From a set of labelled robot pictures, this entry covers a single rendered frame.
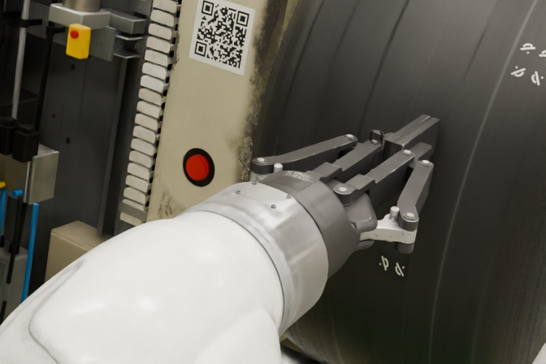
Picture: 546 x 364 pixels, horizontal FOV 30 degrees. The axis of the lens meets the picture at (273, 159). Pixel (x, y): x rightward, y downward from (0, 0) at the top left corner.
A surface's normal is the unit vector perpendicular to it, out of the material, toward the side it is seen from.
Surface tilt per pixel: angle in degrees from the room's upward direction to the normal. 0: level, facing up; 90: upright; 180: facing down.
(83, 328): 29
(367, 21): 64
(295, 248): 52
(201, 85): 90
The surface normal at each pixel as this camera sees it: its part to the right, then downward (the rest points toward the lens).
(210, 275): 0.59, -0.56
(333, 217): 0.73, -0.30
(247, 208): 0.22, -0.85
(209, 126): -0.51, 0.18
